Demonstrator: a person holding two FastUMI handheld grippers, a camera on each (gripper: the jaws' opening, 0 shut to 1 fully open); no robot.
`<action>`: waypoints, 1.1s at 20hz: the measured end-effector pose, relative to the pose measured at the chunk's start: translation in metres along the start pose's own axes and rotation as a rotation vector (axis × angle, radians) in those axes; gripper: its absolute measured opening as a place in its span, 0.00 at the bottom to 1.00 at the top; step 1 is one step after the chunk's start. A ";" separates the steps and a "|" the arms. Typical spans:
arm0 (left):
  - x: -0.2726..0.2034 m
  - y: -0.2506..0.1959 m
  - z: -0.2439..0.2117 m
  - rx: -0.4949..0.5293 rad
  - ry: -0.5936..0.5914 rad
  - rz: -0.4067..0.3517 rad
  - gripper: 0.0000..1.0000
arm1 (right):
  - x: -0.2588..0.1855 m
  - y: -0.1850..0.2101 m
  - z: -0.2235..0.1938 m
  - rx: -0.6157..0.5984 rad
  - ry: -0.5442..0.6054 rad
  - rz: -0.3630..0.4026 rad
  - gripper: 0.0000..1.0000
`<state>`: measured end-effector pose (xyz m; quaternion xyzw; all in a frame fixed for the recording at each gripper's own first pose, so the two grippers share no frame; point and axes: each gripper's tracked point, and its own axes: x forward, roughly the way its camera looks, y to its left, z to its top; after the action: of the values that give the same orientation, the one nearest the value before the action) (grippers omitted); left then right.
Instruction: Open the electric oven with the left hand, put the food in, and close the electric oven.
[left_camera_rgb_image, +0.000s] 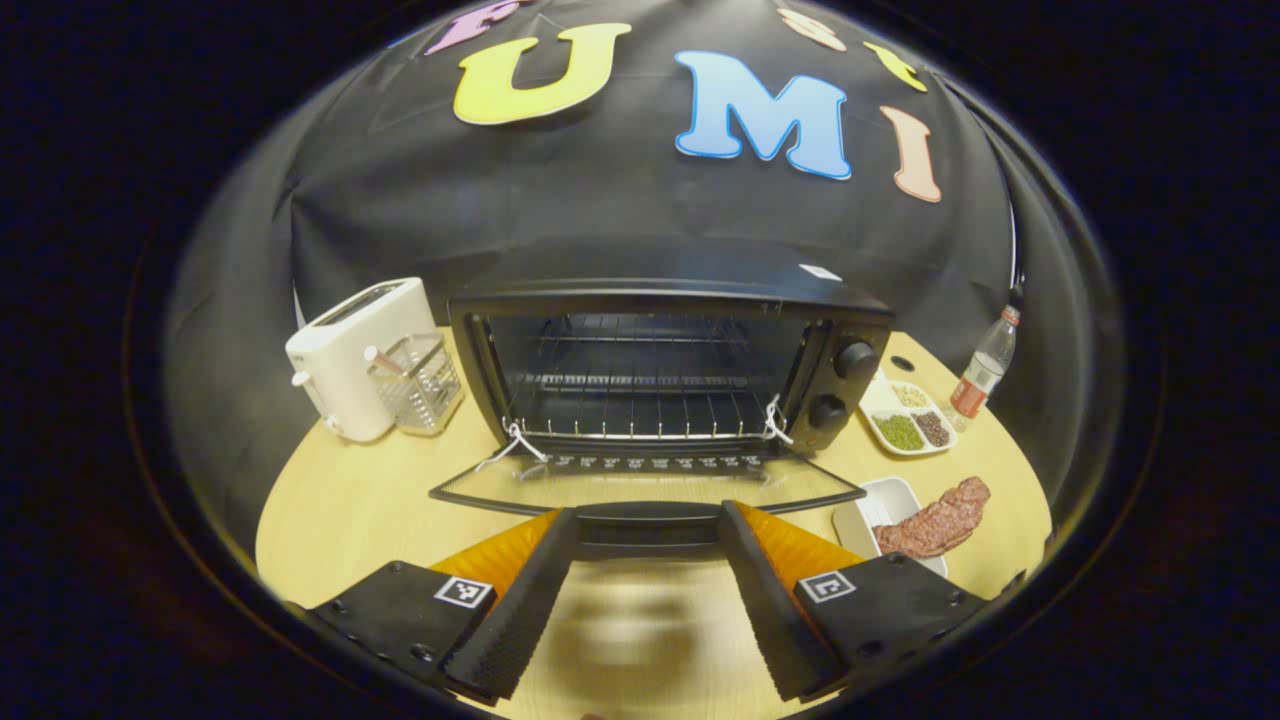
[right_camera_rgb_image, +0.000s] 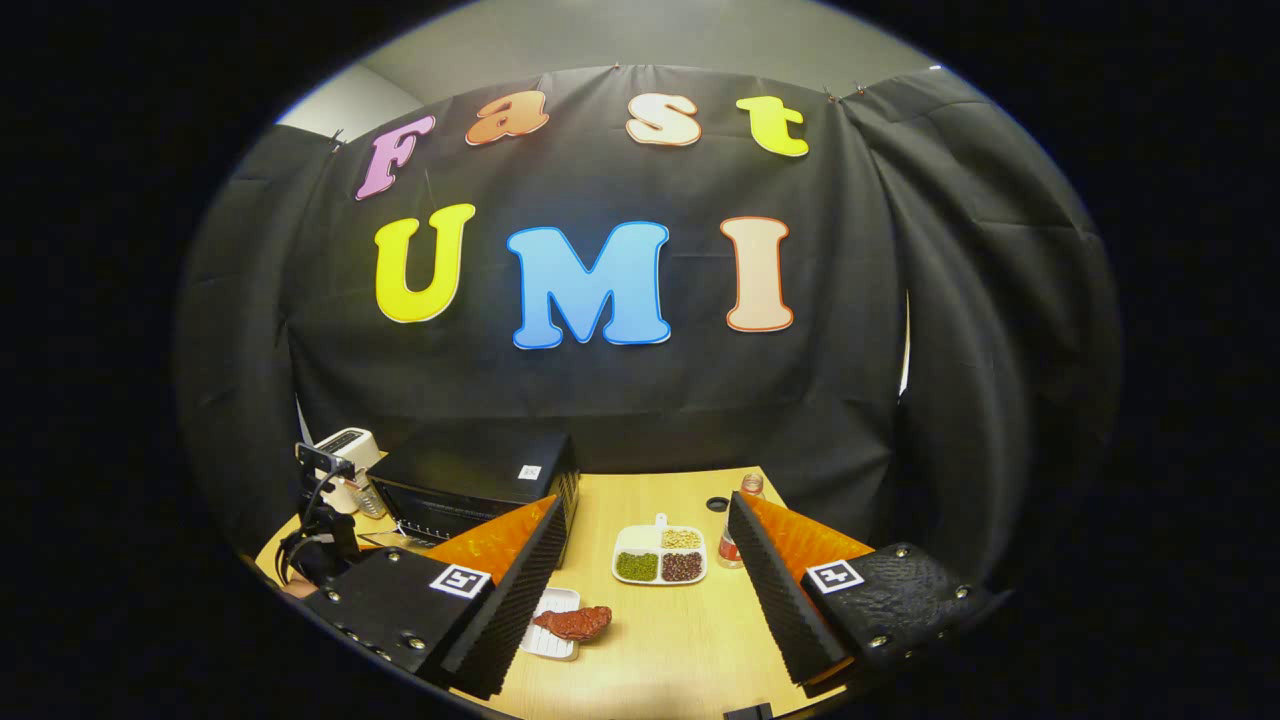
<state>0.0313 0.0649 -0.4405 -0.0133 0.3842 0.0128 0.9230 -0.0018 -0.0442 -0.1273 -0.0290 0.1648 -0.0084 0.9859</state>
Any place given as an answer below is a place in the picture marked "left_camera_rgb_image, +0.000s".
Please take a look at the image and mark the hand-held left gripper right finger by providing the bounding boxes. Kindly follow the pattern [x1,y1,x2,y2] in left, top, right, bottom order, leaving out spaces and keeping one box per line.
[720,500,1002,704]

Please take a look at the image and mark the white toaster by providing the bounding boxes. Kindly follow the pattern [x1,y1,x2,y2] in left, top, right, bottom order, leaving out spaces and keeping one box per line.
[285,277,439,444]

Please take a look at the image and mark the clear plastic basket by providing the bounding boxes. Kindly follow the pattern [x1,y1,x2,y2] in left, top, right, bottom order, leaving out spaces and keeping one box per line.
[366,332,467,438]

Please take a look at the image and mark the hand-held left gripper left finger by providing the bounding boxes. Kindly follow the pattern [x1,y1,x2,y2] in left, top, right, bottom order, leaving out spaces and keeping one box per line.
[304,508,580,704]

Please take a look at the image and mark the white ribbed tray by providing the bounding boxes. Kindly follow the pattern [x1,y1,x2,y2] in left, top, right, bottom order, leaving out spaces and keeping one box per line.
[832,477,949,580]

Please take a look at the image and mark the white divided dish of beans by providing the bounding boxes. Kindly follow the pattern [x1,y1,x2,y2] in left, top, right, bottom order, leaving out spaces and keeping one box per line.
[858,374,959,459]

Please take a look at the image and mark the red raw meat steak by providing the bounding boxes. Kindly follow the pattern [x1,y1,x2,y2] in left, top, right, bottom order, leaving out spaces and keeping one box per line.
[872,476,992,560]

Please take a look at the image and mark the black electric oven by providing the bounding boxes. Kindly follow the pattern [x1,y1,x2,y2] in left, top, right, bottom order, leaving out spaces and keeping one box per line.
[429,277,897,561]

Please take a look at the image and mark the clear bottle with red label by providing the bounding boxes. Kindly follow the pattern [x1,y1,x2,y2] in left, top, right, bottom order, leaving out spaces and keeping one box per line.
[944,288,1024,434]

